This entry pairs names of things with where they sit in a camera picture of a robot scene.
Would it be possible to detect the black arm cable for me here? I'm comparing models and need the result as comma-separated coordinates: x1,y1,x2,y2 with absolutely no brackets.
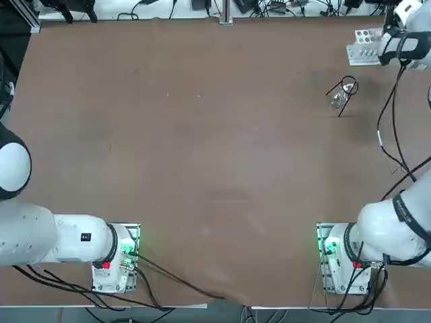
380,65,431,203

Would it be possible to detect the black base cable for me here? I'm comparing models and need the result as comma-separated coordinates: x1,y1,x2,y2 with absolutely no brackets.
11,264,176,310
133,254,226,300
308,262,389,317

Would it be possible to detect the aluminium frame post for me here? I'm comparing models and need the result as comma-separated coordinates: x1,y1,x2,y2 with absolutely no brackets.
219,0,234,26

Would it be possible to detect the black cable with white tag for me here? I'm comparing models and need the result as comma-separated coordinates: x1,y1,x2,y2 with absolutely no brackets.
376,63,418,182

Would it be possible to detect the black wire tripod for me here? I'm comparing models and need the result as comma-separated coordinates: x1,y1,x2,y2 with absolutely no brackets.
325,75,360,118

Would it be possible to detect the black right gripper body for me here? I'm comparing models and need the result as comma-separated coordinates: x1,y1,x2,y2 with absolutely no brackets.
383,12,397,34

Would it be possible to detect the aluminium frame profile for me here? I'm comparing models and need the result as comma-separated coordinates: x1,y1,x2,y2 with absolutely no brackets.
13,0,41,34

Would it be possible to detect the white test tube rack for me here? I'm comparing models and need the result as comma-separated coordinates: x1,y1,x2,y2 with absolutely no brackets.
345,28,385,67

